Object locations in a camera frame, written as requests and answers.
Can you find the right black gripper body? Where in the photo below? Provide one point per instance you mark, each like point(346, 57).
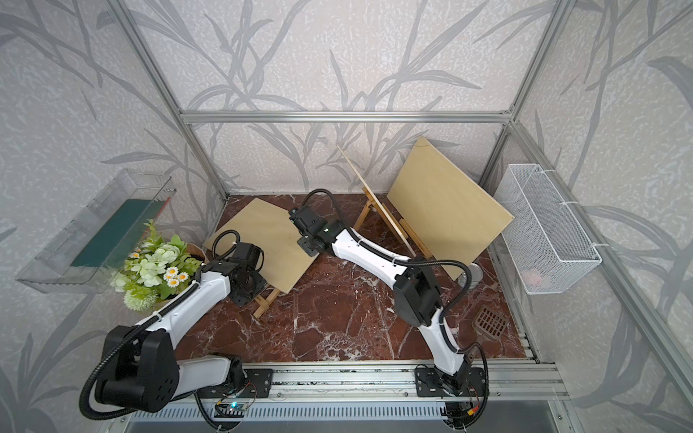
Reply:
point(307, 245)

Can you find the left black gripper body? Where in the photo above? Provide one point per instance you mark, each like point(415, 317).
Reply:
point(254, 284)

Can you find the wooden easel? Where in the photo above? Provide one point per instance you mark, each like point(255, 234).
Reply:
point(265, 303)
point(426, 252)
point(373, 203)

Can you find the plywood board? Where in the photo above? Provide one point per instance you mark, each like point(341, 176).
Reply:
point(363, 181)
point(454, 217)
point(268, 226)

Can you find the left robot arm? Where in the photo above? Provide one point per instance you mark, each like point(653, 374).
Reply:
point(139, 370)

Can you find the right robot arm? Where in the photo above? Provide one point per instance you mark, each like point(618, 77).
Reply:
point(416, 290)

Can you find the artificial flower bouquet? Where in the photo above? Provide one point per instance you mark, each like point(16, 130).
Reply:
point(156, 270)

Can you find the clear plastic cup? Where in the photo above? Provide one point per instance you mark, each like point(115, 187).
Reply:
point(477, 274)

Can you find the brown plastic grid scoop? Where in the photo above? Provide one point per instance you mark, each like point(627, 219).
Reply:
point(490, 324)

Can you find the pink object in basket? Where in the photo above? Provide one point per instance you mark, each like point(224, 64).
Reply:
point(534, 278)

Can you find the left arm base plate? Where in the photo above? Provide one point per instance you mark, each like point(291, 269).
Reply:
point(257, 384)

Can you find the clear plastic wall bin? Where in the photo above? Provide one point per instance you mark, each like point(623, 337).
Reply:
point(82, 258)

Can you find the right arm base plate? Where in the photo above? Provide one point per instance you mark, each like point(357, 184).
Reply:
point(429, 382)

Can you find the aluminium mounting rail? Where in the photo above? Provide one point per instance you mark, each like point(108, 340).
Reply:
point(395, 381)

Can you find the white wire mesh basket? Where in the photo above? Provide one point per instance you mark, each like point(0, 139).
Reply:
point(545, 234)

